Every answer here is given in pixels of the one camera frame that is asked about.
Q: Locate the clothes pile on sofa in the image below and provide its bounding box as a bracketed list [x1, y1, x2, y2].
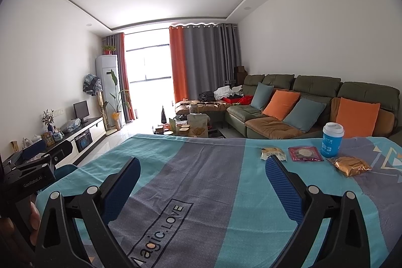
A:
[197, 85, 254, 105]

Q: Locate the orange cushion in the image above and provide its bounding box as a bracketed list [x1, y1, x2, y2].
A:
[336, 98, 380, 138]
[262, 90, 300, 120]

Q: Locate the small black monitor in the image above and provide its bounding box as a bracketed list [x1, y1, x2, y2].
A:
[73, 101, 89, 124]

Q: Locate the blue grey cushion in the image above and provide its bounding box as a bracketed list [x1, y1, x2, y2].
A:
[283, 98, 326, 133]
[251, 82, 274, 111]

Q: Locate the teal grey tablecloth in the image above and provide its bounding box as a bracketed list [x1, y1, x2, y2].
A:
[36, 135, 401, 267]

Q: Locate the green sectional sofa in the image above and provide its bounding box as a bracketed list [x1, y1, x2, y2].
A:
[174, 73, 402, 146]

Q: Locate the grey orange curtain right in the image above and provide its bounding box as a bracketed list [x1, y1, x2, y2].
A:
[169, 23, 241, 102]

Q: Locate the tall green potted plant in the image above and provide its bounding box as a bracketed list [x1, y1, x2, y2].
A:
[106, 69, 130, 131]

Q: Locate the grey orange curtain left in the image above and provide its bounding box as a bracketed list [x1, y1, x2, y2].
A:
[102, 33, 135, 123]

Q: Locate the blue grey cushion right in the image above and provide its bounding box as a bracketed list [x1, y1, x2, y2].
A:
[283, 98, 326, 133]

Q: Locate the orange cushion right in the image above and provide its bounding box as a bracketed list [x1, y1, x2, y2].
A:
[336, 98, 380, 138]

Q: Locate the white brown snack wrapper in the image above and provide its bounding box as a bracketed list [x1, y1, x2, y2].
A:
[260, 147, 287, 161]

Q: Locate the orange cushion middle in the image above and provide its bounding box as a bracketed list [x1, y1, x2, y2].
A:
[262, 90, 300, 120]

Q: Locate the grey orange curtain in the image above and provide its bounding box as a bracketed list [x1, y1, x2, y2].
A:
[102, 33, 135, 123]
[169, 23, 241, 102]

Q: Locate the person's left hand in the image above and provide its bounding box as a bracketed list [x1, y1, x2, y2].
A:
[29, 201, 41, 246]

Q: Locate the cluttered coffee table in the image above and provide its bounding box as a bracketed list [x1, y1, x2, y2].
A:
[153, 109, 225, 139]

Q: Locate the white tv cabinet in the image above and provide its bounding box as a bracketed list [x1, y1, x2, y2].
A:
[3, 117, 106, 168]

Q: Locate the gold foil snack bag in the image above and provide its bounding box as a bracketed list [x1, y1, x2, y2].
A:
[328, 156, 372, 177]

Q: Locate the white standing air conditioner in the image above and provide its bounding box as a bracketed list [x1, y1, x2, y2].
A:
[95, 55, 120, 128]

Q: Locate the red cookie wrapper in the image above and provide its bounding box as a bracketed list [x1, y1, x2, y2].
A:
[288, 146, 323, 162]

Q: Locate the blue grey cushion left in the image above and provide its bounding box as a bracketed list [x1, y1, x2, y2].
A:
[251, 82, 274, 111]

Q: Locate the blue cup white lid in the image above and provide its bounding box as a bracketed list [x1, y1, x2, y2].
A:
[320, 122, 344, 158]

